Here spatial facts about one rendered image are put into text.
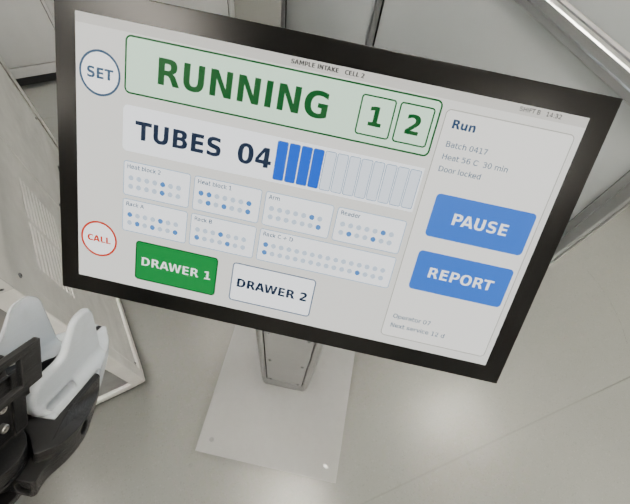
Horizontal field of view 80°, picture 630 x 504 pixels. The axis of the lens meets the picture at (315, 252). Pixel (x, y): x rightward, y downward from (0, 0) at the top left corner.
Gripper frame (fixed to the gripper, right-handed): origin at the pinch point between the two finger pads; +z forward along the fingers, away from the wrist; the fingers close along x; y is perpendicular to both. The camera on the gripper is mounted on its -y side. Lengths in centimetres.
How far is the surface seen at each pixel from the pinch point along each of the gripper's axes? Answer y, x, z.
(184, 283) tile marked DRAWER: -1.3, -1.0, 14.8
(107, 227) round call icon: 3.4, 8.1, 14.8
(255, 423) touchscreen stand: -77, -6, 73
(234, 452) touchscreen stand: -84, -2, 66
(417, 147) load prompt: 18.2, -22.1, 15.0
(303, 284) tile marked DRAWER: 1.8, -14.2, 14.9
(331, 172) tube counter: 14.3, -14.7, 15.0
